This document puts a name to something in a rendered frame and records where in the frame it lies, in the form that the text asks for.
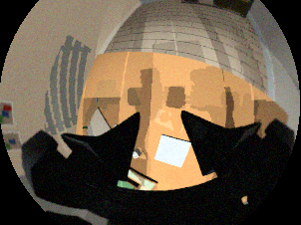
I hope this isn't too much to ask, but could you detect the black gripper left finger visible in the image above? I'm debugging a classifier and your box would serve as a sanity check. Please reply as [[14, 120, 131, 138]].
[[60, 112, 141, 181]]

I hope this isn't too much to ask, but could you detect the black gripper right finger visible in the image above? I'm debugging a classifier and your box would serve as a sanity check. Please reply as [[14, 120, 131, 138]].
[[181, 110, 261, 176]]

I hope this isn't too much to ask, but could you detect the dark grey die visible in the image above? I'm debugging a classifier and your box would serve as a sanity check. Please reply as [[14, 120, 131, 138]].
[[134, 149, 141, 159]]

